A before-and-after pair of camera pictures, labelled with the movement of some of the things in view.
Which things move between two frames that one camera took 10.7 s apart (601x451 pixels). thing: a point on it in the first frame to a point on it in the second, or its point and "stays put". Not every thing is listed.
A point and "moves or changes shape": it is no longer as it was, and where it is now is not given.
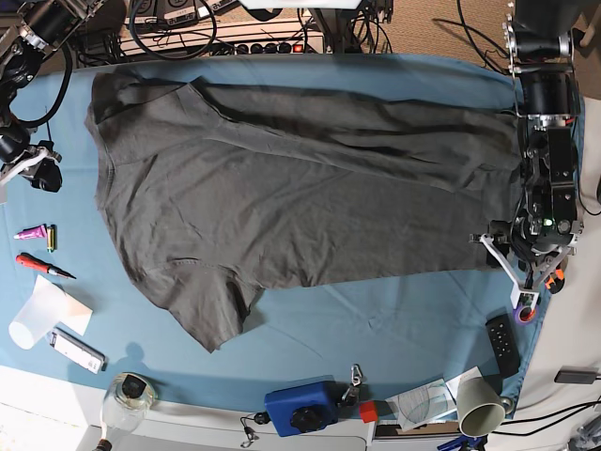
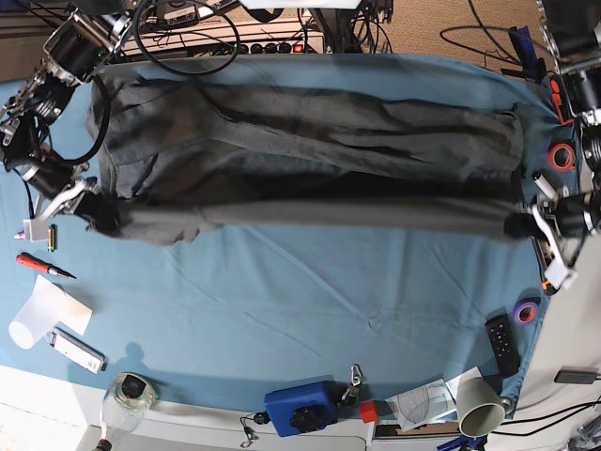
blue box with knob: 306,407 stays put
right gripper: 15,140 to 52,178
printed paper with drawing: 419,405 stays put
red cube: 368,411 stays put
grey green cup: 480,410 stays put
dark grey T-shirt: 220,188 moves or changes shape
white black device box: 77,351 stays put
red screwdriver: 28,260 stays put
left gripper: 541,247 to 577,215
